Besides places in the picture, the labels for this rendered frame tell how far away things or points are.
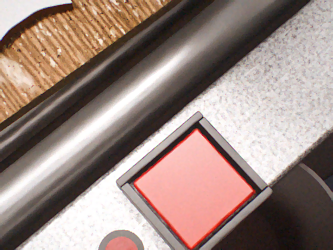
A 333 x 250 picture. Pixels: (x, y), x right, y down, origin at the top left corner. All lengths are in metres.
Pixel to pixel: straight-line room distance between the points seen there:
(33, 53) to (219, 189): 0.16
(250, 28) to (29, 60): 0.16
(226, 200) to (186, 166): 0.04
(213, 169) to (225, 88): 0.06
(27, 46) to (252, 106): 0.16
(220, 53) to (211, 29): 0.02
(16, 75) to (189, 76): 0.12
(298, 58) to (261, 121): 0.06
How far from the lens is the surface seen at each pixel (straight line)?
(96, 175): 0.49
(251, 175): 0.44
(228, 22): 0.48
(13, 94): 0.45
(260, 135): 0.46
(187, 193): 0.43
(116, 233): 0.44
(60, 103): 0.47
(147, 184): 0.43
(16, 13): 0.45
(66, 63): 0.45
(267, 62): 0.48
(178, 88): 0.47
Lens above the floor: 1.35
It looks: 75 degrees down
